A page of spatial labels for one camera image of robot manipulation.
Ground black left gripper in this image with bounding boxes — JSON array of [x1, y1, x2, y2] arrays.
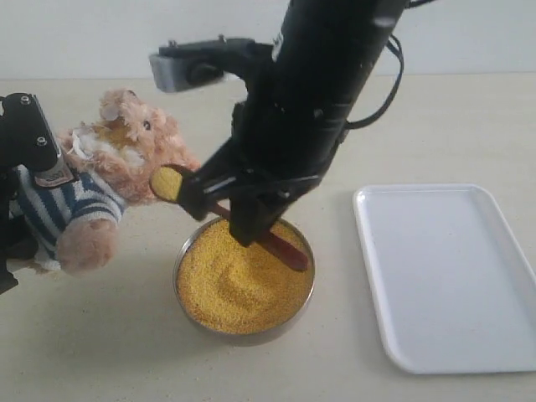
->
[[1, 93, 61, 294]]

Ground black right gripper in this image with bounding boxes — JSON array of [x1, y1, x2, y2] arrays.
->
[[178, 62, 360, 246]]

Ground dark red wooden spoon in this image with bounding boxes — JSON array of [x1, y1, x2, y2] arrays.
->
[[149, 164, 309, 271]]

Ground plush teddy bear striped shirt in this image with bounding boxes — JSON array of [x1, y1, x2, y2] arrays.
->
[[9, 89, 200, 275]]

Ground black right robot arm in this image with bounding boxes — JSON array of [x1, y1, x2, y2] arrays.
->
[[177, 1, 406, 245]]

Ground yellow millet grains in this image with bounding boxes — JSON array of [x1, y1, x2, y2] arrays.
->
[[177, 219, 313, 336]]

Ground round metal bowl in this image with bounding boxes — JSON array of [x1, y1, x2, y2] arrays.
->
[[173, 217, 317, 347]]

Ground white rectangular plastic tray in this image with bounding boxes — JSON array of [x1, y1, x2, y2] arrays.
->
[[353, 183, 535, 374]]

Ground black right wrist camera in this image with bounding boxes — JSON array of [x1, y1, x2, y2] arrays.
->
[[149, 36, 274, 94]]

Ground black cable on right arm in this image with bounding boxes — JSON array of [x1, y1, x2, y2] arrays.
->
[[345, 0, 436, 131]]

